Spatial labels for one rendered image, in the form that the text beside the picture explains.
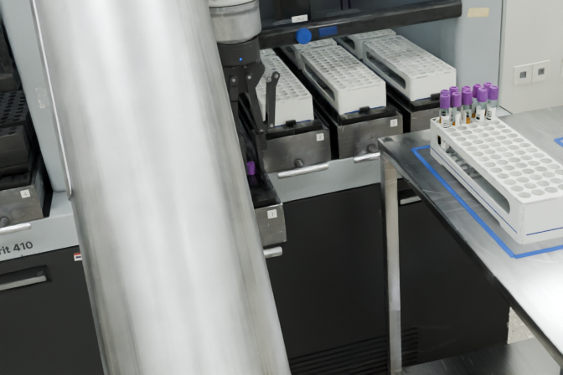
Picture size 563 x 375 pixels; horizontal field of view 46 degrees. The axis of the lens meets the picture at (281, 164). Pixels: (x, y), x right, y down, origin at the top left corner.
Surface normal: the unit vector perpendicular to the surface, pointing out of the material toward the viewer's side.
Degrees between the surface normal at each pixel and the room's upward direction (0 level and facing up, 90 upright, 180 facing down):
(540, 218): 90
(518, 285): 0
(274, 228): 90
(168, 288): 57
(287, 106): 90
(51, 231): 90
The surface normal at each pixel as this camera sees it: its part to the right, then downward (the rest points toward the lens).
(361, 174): 0.23, 0.41
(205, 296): 0.37, -0.18
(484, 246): -0.10, -0.89
